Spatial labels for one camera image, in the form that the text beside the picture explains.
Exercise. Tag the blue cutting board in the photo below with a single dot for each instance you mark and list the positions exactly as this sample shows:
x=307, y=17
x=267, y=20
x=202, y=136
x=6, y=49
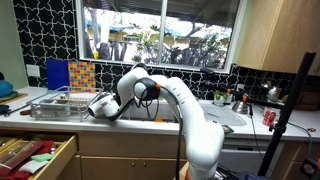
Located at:
x=57, y=74

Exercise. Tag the red soda can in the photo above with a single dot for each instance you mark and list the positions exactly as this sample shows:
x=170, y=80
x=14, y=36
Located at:
x=269, y=117

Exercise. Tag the white wall outlet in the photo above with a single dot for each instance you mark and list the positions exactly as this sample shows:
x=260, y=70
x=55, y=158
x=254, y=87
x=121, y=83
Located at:
x=33, y=70

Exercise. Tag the red cloth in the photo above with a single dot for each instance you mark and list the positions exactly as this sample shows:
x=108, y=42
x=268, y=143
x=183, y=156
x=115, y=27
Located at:
x=45, y=146

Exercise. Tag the orange sponge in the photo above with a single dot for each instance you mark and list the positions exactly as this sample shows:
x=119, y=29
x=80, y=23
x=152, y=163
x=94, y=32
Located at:
x=159, y=120

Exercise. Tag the wooden robot stand top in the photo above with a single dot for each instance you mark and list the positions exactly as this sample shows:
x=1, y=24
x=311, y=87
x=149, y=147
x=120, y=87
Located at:
x=183, y=173

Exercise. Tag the white ceramic figurine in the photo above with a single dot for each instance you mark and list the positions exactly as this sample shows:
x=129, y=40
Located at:
x=274, y=93

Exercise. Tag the white dishwasher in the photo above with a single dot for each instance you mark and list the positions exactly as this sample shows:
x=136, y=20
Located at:
x=243, y=156

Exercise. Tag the dark red cutlery tray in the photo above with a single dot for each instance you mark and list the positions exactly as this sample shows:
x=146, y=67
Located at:
x=20, y=156

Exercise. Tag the white framed window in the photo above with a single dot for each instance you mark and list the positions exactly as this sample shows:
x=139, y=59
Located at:
x=123, y=33

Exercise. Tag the black and orange device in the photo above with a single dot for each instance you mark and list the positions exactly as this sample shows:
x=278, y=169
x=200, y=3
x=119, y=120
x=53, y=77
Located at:
x=310, y=168

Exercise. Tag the curved steel faucet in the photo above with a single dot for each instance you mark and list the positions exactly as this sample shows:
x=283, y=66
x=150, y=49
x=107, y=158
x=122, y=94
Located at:
x=139, y=64

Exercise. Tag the brown wooden box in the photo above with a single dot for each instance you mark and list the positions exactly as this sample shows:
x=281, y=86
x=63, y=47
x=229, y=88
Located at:
x=308, y=100

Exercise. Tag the light wood side cabinet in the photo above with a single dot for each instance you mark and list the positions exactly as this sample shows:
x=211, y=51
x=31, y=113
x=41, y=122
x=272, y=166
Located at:
x=296, y=160

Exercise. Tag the open wooden drawer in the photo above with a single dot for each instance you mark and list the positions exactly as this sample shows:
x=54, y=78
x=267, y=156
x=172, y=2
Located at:
x=63, y=156

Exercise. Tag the white folded cloth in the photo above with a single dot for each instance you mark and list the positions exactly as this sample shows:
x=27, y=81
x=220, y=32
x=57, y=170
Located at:
x=33, y=166

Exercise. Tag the white pot with plant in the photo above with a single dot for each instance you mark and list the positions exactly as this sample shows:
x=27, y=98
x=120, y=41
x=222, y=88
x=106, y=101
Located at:
x=221, y=98

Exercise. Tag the wooden base cabinet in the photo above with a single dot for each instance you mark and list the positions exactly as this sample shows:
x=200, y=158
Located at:
x=110, y=146

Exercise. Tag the green and black sponge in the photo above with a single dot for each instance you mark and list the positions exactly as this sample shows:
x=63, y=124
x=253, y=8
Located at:
x=228, y=129

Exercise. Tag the wooden upper cabinet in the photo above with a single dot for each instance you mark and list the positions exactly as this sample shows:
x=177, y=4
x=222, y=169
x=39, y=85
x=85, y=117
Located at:
x=283, y=30

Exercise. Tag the dark blue bin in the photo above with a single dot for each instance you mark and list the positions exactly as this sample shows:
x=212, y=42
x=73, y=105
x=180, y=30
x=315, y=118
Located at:
x=251, y=176

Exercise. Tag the multicoloured checked cutting board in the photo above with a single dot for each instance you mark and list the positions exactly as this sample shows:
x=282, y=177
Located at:
x=82, y=76

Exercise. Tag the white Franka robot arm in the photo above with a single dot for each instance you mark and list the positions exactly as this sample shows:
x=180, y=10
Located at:
x=186, y=103

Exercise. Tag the grey drying mat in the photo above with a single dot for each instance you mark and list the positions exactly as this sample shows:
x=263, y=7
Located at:
x=226, y=116

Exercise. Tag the teal ceramic pot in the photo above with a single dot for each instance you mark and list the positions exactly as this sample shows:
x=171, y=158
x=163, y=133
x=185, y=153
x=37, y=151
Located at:
x=6, y=89

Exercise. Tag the flat wooden board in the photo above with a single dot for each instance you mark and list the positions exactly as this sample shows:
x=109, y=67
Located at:
x=15, y=97

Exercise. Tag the small metal cabinet knob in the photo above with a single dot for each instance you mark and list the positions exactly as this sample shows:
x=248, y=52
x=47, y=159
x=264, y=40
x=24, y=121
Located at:
x=143, y=163
x=133, y=163

